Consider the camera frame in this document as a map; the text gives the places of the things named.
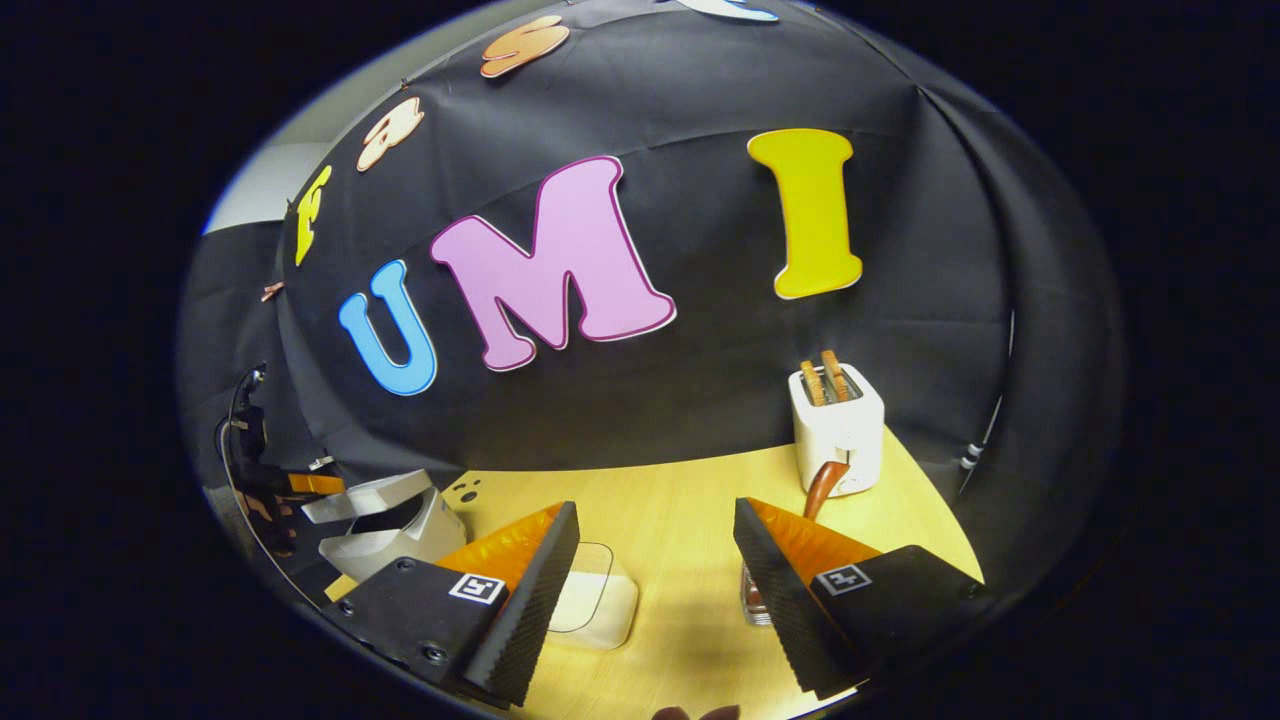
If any white toaster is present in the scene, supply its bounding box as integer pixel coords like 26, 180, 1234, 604
788, 362, 886, 498

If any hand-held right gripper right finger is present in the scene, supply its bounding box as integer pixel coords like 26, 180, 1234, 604
733, 497, 991, 701

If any brown wooden spoon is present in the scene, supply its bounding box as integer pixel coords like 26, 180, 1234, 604
745, 460, 851, 613

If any metal wire chopstick holder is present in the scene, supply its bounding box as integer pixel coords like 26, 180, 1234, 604
740, 563, 776, 628

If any black backdrop cloth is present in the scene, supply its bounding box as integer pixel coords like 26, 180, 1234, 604
178, 0, 1129, 601

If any toaster power cable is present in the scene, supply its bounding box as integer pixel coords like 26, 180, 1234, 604
958, 310, 1016, 496

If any white rice cooker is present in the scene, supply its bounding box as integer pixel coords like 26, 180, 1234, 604
302, 470, 467, 583

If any clear box of rice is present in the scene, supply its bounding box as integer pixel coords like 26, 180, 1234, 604
545, 542, 639, 651

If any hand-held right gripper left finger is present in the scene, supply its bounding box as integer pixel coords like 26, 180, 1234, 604
320, 500, 581, 709

